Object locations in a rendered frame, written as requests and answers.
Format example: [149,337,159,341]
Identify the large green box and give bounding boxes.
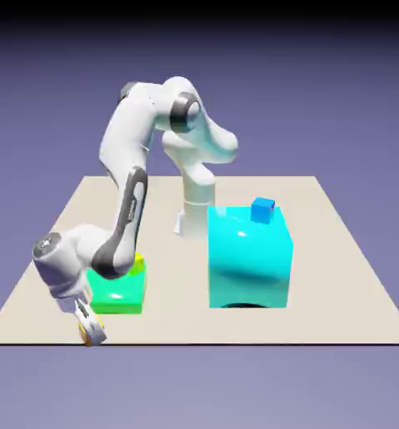
[85,257,148,315]

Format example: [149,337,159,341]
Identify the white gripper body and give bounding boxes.
[74,297,107,345]

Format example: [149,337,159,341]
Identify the small blue cube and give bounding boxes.
[250,196,277,225]

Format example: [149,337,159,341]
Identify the small yellow cube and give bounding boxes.
[127,251,146,277]

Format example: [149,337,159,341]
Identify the large cyan box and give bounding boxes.
[207,204,294,309]

